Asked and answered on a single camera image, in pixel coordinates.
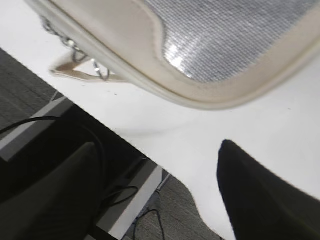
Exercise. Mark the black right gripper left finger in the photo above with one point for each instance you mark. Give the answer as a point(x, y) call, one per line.
point(61, 206)

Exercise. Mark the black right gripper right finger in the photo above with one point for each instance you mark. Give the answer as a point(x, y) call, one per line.
point(259, 204)

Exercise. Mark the cream insulated lunch bag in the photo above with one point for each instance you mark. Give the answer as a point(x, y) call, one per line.
point(202, 54)

